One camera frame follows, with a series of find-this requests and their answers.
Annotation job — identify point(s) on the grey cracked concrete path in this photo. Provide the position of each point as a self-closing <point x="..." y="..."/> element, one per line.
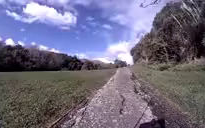
<point x="118" y="100"/>

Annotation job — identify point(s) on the green grass field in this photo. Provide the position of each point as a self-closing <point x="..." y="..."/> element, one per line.
<point x="36" y="93"/>

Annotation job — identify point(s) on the distant tree line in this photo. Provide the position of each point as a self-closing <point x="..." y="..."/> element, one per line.
<point x="30" y="60"/>

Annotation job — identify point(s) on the robot's own part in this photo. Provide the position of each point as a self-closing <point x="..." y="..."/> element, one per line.
<point x="153" y="124"/>

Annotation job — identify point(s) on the grass verge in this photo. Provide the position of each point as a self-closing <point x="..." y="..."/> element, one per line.
<point x="180" y="90"/>

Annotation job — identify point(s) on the wood of trees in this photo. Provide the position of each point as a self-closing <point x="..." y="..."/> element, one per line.
<point x="180" y="33"/>

